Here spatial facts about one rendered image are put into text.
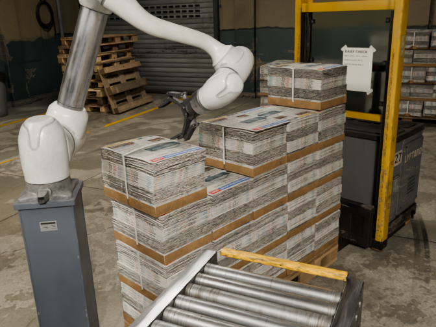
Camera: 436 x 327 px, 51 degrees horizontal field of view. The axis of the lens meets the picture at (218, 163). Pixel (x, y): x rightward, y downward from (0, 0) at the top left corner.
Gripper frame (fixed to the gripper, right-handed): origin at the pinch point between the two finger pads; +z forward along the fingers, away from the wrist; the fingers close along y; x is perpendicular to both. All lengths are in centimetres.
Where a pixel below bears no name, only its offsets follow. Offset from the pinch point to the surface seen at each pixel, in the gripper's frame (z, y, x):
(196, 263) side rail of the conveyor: -16, 52, -22
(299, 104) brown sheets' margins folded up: 14, 5, 106
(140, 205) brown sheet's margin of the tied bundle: 19.5, 27.2, -13.4
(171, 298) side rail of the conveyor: -24, 56, -41
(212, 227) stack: 21, 48, 19
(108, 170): 35.4, 7.9, -12.8
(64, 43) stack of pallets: 563, -286, 291
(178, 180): 6.8, 23.1, -0.1
